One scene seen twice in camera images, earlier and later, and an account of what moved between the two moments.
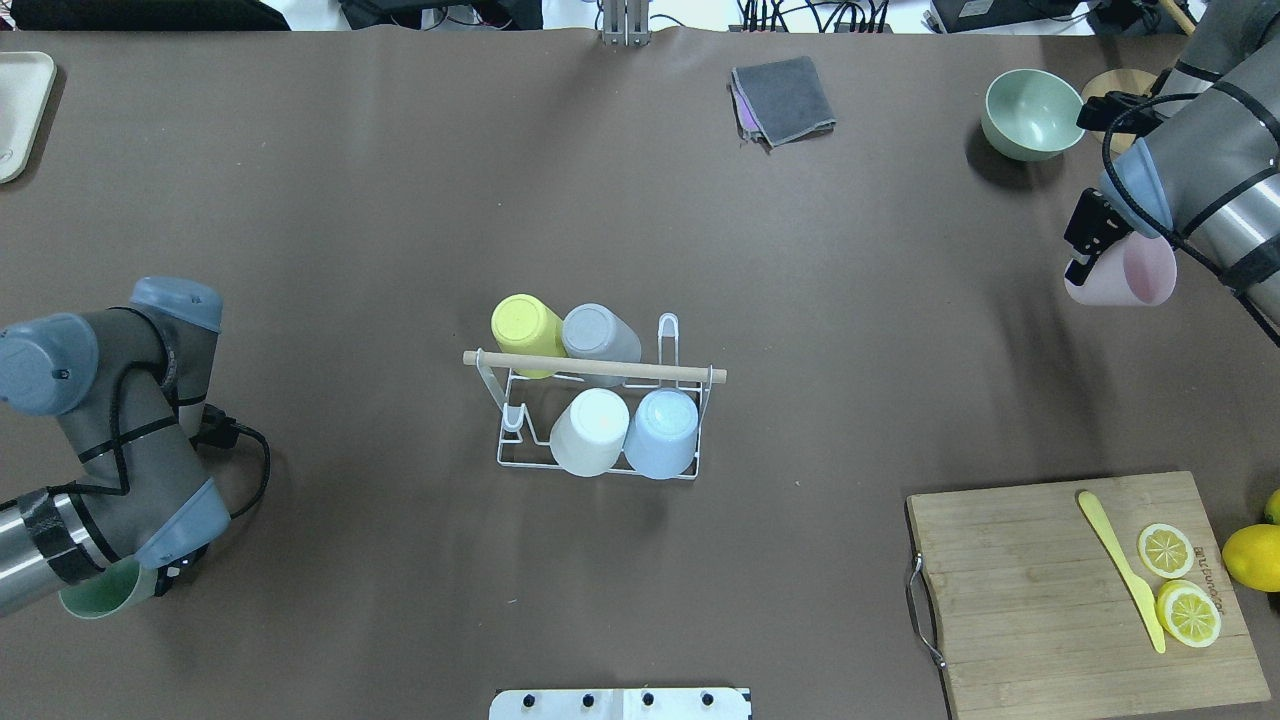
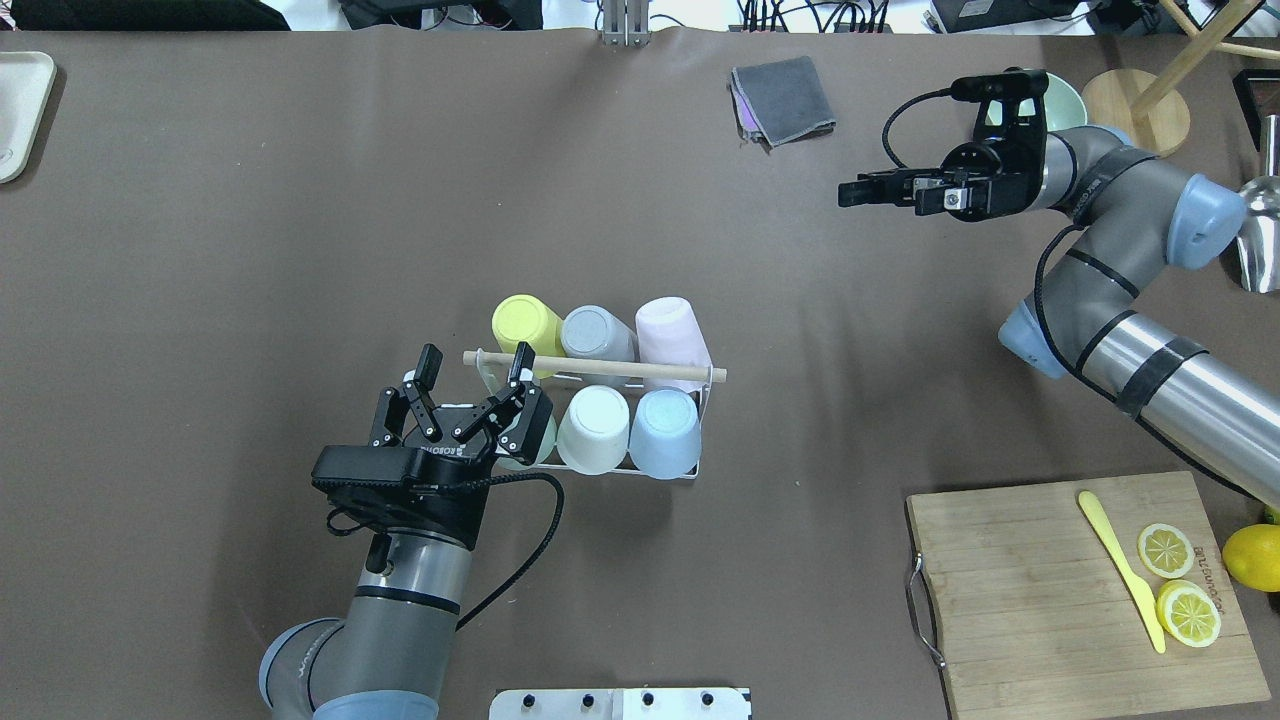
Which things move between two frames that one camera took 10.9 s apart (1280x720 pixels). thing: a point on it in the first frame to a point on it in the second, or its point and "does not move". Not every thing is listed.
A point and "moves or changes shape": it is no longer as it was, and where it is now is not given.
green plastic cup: [110, 592] to [498, 378]
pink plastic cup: [1137, 271] moves or changes shape
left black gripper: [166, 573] to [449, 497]
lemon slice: [1165, 551] does not move
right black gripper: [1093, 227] to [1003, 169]
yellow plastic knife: [1144, 592] does not move
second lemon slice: [1188, 613] does not move
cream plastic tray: [26, 84] does not move
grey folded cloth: [779, 102] does not move
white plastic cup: [590, 435] does not move
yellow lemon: [1252, 553] does not move
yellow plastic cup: [522, 324] does not move
